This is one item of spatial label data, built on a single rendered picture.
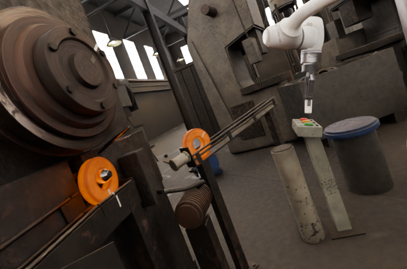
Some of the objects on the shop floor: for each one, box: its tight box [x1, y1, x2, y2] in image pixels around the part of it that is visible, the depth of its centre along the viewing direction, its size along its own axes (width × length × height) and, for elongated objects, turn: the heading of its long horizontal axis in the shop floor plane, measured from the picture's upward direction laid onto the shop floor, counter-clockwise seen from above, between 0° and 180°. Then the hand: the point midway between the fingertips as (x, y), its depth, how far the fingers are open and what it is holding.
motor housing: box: [174, 184, 230, 269], centre depth 111 cm, size 13×22×54 cm, turn 66°
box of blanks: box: [277, 47, 407, 148], centre depth 282 cm, size 103×83×77 cm
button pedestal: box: [292, 119, 366, 241], centre depth 128 cm, size 16×24×62 cm, turn 66°
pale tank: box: [259, 0, 300, 73], centre depth 859 cm, size 92×92×450 cm
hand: (308, 106), depth 118 cm, fingers closed
